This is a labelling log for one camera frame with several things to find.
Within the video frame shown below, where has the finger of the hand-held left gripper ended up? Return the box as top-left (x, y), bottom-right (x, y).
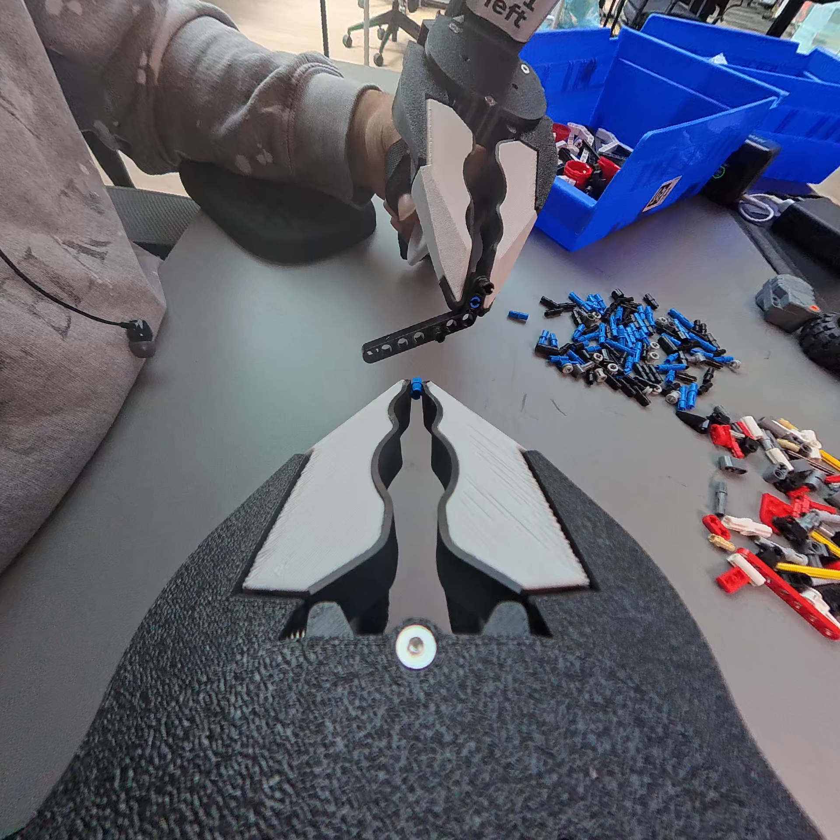
top-left (411, 97), bottom-right (483, 312)
top-left (479, 140), bottom-right (542, 311)

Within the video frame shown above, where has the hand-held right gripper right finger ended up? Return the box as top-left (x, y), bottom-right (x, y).
top-left (425, 382), bottom-right (590, 595)

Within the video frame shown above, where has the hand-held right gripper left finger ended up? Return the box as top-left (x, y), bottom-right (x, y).
top-left (243, 381), bottom-right (411, 597)

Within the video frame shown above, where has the black toy beam with holes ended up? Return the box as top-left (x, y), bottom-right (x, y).
top-left (362, 276), bottom-right (496, 365)

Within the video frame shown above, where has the person's left forearm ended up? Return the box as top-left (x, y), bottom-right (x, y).
top-left (39, 0), bottom-right (385, 204)

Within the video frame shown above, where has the grey desk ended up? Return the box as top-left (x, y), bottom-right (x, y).
top-left (0, 59), bottom-right (840, 840)

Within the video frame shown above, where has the person's left hand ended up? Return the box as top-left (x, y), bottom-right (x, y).
top-left (346, 88), bottom-right (417, 260)

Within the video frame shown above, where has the heap of white red parts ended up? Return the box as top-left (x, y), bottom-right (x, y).
top-left (551, 120), bottom-right (634, 201)

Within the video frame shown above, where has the blue storage bin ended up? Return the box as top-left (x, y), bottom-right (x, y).
top-left (521, 26), bottom-right (785, 253)
top-left (640, 13), bottom-right (840, 188)

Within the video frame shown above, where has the black swivel chair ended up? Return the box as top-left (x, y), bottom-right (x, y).
top-left (341, 0), bottom-right (454, 67)

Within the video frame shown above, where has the black wrist rest pad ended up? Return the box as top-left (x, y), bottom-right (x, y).
top-left (178, 161), bottom-right (378, 265)

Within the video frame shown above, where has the pile of blue black pins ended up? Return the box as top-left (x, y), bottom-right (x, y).
top-left (535, 289), bottom-right (742, 413)

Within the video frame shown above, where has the black power bank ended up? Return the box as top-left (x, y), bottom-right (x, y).
top-left (702, 134), bottom-right (782, 210)

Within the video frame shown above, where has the pile of mixed toy parts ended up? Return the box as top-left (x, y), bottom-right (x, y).
top-left (676, 407), bottom-right (840, 641)

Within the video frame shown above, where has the grey toy motor block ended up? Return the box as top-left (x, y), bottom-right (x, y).
top-left (755, 274), bottom-right (824, 332)

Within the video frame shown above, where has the dark mesh office chair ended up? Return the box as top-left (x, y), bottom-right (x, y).
top-left (82, 128), bottom-right (201, 260)

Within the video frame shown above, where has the black flat device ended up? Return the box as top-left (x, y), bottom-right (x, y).
top-left (768, 196), bottom-right (840, 270)

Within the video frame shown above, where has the person's grey patterned hoodie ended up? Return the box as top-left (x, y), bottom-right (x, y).
top-left (0, 0), bottom-right (168, 572)

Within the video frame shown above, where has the black rubber toy tyre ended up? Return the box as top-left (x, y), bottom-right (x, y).
top-left (797, 313), bottom-right (840, 371)

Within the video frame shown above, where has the white cable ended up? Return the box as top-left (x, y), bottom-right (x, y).
top-left (738, 192), bottom-right (798, 221)

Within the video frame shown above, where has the black cord with toggle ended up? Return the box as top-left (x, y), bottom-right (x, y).
top-left (0, 249), bottom-right (155, 358)

